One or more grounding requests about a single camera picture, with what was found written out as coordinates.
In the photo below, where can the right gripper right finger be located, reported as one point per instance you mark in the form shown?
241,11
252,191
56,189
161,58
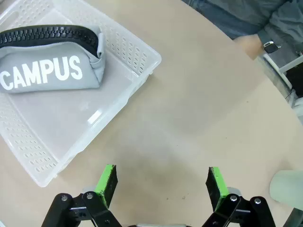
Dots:
219,189

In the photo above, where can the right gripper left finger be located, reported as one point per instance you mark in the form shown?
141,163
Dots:
104,189

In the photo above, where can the person's left forearm grey sleeve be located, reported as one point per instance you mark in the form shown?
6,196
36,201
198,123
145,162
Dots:
284,26

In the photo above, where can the translucent white plastic basket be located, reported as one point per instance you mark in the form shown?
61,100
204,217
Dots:
71,123

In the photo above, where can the person's left hand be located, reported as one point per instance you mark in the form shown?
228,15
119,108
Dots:
247,45

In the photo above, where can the pale green cup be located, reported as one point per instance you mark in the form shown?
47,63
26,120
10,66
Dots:
288,186

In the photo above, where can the white desk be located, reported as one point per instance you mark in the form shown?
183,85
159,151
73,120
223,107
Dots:
287,80

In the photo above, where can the grey CAMPUS pencil case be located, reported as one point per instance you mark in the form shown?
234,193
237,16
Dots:
47,71

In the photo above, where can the silver smartwatch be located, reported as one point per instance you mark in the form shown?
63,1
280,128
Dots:
271,47

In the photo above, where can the person in dark jacket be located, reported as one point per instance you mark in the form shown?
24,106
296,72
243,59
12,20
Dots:
225,14

